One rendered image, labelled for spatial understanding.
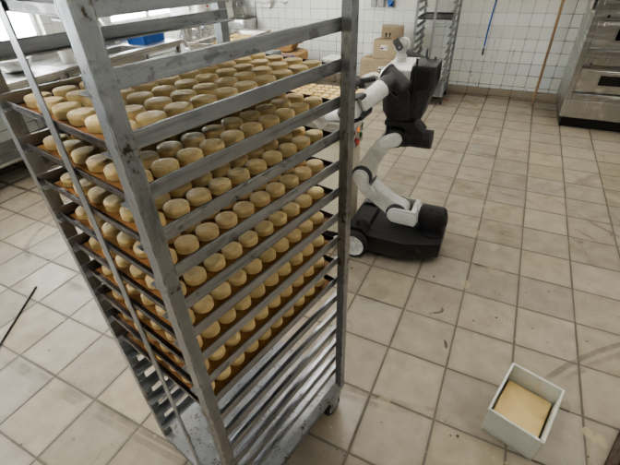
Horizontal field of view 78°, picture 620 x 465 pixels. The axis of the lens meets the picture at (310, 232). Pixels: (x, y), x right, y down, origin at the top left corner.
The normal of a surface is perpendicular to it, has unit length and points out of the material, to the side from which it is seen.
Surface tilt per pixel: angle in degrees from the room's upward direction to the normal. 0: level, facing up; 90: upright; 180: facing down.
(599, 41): 90
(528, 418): 0
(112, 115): 90
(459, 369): 0
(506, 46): 90
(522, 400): 0
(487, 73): 90
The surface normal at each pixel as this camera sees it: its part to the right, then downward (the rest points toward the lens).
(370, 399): -0.03, -0.81
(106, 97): 0.80, 0.33
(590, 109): -0.44, 0.54
